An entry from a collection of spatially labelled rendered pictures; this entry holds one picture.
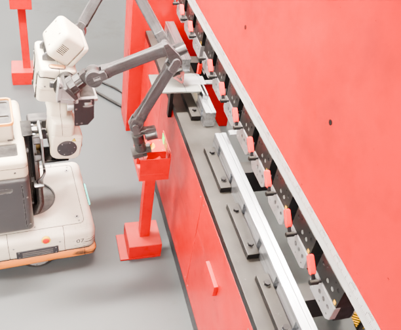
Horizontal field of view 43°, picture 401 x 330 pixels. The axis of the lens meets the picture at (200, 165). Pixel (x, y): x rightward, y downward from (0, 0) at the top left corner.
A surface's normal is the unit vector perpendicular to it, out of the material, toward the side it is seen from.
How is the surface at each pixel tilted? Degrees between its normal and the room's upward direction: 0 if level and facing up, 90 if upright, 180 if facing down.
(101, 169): 0
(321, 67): 90
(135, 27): 90
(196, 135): 0
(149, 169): 90
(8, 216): 90
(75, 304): 0
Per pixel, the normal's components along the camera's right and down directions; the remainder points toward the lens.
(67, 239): 0.33, 0.66
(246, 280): 0.14, -0.75
